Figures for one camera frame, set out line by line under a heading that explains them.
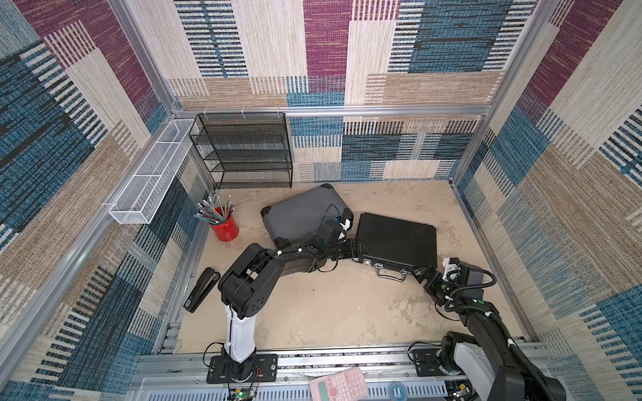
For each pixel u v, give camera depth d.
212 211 0.96
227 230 0.97
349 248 0.81
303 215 0.97
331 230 0.74
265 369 0.73
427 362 0.73
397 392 0.70
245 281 0.51
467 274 0.67
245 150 1.11
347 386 0.70
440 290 0.76
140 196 0.72
